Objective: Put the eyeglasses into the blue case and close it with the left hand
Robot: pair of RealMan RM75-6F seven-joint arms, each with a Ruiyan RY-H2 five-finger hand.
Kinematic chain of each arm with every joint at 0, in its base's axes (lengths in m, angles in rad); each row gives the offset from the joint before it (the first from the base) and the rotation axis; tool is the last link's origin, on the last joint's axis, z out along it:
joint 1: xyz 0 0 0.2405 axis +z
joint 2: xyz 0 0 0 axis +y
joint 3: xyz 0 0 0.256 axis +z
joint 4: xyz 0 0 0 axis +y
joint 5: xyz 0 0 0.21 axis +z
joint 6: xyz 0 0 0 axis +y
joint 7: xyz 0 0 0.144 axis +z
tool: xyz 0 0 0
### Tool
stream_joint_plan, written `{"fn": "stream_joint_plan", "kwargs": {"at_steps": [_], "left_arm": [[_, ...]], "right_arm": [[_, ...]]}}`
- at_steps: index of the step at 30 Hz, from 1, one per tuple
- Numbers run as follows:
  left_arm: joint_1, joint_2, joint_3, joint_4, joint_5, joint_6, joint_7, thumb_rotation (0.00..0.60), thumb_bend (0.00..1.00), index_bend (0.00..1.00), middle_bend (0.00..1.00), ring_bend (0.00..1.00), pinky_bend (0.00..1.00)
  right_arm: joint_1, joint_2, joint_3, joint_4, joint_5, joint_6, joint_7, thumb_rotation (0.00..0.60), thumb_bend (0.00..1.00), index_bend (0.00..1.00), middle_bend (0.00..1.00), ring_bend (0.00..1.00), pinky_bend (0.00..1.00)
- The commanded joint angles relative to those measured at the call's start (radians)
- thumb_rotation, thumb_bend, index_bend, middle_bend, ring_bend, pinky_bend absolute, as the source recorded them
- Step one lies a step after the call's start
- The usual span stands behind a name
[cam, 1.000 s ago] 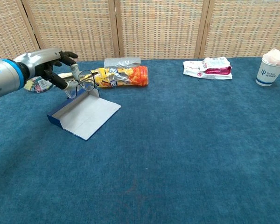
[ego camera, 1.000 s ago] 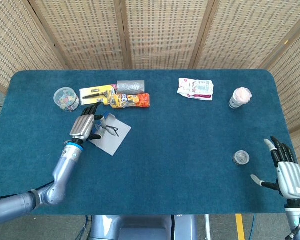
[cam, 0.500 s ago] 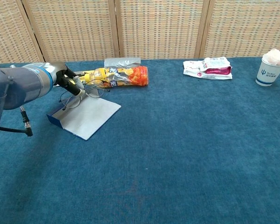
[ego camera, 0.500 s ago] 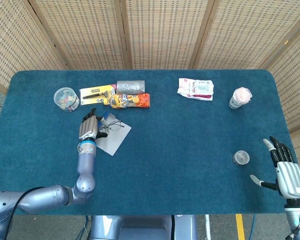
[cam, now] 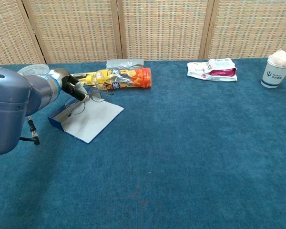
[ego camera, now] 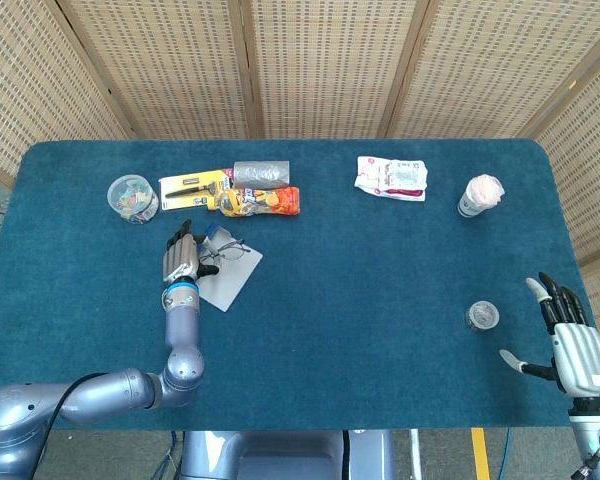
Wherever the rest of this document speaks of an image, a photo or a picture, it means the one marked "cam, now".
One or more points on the white snack packet red logo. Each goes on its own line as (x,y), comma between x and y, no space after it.
(196,71)

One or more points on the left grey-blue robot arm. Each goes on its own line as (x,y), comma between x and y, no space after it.
(12,105)

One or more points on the orange snack packet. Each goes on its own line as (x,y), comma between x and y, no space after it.
(128,77)

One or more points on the white paper cup blue print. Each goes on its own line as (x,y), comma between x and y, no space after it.
(274,76)

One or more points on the blue table mat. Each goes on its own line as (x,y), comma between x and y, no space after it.
(181,143)

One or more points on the yellow utility knife package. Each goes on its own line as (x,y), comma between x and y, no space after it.
(85,81)

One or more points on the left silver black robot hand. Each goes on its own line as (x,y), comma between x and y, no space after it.
(72,89)

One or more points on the woven bamboo folding screen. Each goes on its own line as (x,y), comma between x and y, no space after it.
(162,28)

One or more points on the clear jar of coloured clips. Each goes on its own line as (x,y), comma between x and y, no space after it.
(34,69)

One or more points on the grey notebook with blue spine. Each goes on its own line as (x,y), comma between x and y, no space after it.
(90,121)

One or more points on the white magenta snack packet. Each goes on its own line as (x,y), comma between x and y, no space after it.
(222,68)

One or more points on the black-rimmed eyeglasses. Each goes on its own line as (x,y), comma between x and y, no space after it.
(100,97)

